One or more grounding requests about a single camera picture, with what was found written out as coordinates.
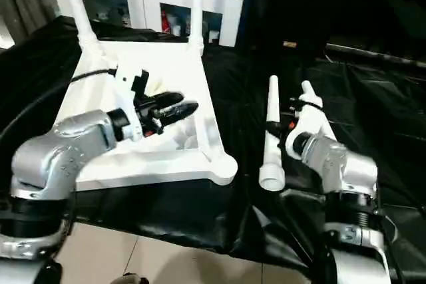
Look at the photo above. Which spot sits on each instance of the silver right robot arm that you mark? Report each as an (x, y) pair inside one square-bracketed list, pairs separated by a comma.
[(333, 164)]

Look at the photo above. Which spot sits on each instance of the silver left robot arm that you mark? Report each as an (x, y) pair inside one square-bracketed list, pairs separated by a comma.
[(53, 164)]

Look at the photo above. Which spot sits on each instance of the white plastic table top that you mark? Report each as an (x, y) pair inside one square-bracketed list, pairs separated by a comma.
[(186, 78)]

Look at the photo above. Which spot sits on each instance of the black mat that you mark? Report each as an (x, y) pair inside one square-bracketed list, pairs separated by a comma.
[(233, 211)]

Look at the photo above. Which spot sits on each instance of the long black bar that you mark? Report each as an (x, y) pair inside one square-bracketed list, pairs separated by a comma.
[(376, 53)]

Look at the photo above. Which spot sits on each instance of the black case with yellow label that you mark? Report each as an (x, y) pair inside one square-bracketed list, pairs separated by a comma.
[(346, 4)]

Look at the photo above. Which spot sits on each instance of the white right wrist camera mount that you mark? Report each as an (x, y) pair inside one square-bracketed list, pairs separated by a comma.
[(311, 114)]

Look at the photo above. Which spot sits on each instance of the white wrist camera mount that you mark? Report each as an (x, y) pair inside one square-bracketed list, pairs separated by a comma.
[(130, 84), (311, 114)]

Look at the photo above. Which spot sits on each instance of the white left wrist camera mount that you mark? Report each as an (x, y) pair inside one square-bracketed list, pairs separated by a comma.
[(130, 84)]

